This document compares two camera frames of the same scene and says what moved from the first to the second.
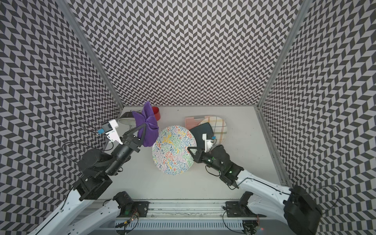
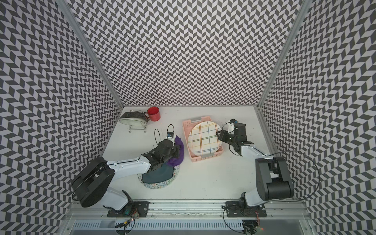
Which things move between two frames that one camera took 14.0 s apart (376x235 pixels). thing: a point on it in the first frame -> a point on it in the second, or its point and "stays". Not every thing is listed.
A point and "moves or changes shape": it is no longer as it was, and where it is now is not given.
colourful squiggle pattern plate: [170, 150] -> [161, 184]
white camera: [109, 127] -> [170, 135]
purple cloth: [147, 117] -> [178, 160]
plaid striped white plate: [219, 128] moves or changes shape
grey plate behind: [129, 114] stays
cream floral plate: [127, 121] stays
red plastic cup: [156, 112] stays
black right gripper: [198, 157] -> [223, 135]
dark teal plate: [198, 132] -> [164, 173]
